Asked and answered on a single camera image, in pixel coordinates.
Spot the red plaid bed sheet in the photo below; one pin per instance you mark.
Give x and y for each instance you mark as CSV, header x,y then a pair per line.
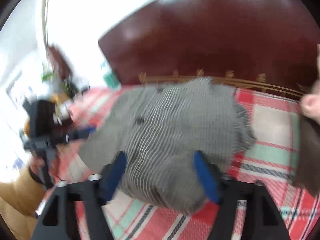
x,y
272,160

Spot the wall window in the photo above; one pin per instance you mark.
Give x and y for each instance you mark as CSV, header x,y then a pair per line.
x,y
15,90

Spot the brown bag by wall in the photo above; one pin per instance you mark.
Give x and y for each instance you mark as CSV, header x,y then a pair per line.
x,y
59,64

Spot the white wall pipe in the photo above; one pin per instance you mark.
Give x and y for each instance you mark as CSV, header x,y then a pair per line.
x,y
44,21

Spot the dark brown hoodie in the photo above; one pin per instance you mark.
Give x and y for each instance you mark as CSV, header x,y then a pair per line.
x,y
307,173

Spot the grey striped shirt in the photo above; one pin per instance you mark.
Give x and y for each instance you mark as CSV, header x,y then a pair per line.
x,y
159,127

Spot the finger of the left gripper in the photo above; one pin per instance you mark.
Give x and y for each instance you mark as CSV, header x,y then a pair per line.
x,y
84,132

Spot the left forearm tan sleeve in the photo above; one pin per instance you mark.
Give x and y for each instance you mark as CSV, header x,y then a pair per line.
x,y
19,202

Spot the dark brown wooden headboard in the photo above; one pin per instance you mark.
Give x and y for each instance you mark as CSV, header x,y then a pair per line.
x,y
267,45

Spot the pink sweater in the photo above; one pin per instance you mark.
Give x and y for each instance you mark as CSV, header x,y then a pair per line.
x,y
310,103

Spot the green label water bottle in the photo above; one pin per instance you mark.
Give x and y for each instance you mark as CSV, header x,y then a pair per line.
x,y
109,76

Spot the person's left hand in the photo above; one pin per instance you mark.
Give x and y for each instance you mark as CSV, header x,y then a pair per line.
x,y
35,163

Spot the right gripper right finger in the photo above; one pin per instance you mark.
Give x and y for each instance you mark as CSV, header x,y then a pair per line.
x,y
262,218

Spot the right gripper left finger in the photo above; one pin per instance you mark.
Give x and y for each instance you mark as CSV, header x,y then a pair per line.
x,y
58,220

